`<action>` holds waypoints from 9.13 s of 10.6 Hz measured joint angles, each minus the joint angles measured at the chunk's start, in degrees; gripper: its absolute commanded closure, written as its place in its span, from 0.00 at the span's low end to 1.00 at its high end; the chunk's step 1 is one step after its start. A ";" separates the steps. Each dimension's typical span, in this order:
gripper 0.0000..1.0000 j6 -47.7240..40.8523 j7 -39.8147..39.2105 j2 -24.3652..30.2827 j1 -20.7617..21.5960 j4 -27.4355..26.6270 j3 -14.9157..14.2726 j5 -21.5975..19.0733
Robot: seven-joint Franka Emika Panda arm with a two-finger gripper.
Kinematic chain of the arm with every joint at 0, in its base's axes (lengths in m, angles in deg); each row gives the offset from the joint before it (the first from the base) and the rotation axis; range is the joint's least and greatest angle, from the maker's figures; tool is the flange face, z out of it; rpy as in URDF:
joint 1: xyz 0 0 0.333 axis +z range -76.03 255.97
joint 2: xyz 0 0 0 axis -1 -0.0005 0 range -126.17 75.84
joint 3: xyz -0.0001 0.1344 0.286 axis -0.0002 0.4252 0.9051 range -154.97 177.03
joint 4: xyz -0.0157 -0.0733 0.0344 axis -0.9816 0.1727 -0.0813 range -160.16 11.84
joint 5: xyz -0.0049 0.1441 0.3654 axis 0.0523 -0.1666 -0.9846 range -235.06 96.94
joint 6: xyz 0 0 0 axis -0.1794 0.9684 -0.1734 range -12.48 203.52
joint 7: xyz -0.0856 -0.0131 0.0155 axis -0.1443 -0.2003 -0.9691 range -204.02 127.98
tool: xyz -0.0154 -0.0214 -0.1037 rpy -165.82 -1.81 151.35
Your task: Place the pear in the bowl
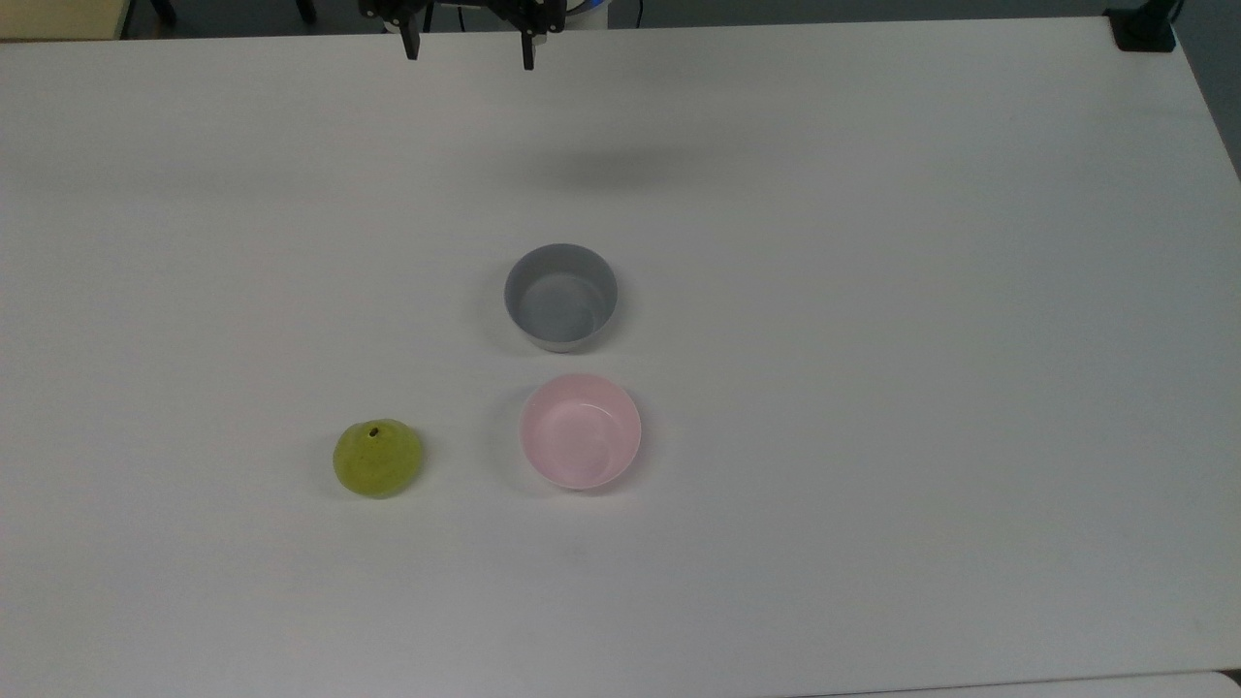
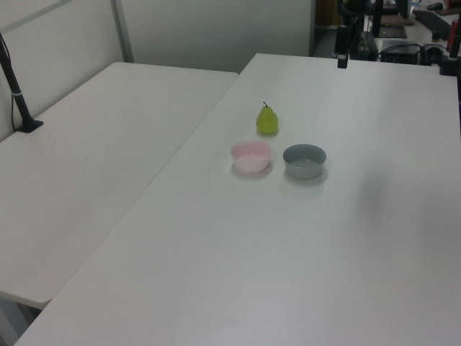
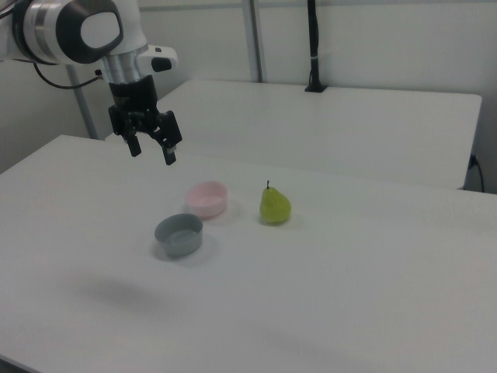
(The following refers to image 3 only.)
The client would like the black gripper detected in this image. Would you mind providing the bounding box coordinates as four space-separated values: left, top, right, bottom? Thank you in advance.
107 75 184 166

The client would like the green pear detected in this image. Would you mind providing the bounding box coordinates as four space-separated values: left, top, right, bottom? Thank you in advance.
259 180 292 225

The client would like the pink bowl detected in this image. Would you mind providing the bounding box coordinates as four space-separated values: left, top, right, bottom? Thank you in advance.
185 180 229 221

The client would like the grey bowl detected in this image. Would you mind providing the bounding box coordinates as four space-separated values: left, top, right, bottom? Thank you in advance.
154 213 204 258

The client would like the white side table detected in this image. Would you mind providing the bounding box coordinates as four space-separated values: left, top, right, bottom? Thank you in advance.
103 79 483 190

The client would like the black pole stand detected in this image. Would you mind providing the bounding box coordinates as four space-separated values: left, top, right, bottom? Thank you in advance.
304 0 329 93

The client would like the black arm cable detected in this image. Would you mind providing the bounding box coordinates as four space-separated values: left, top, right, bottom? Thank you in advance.
33 61 104 90

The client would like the grey partition post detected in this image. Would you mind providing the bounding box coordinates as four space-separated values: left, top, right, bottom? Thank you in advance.
242 0 269 83

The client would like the black wall cable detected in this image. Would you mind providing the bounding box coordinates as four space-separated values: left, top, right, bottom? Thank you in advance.
469 154 486 192

